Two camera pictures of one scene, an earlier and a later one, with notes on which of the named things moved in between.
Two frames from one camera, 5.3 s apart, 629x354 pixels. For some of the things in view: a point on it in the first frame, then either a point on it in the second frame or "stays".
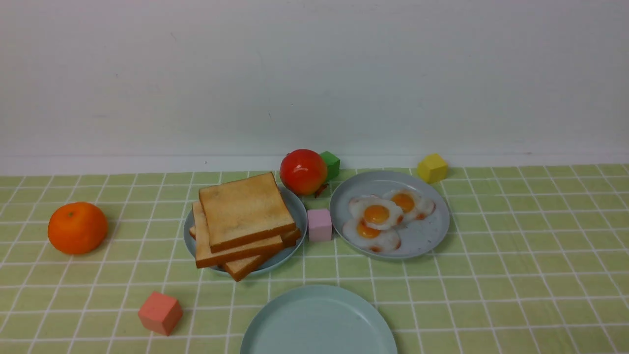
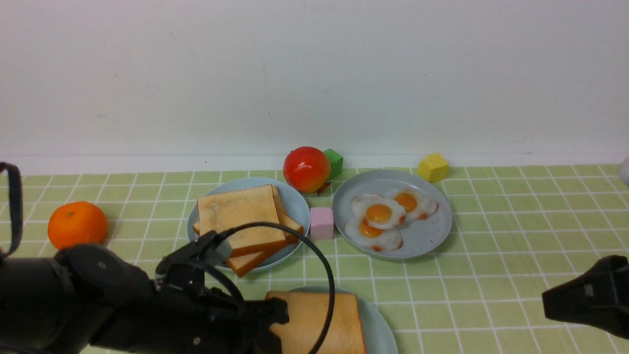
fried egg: (378, 214) stays
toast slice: (241, 211) to (308, 313)
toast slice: (204, 257) to (254, 205)
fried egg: (412, 205) stays
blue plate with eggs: (418, 237) stays
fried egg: (382, 240) stays
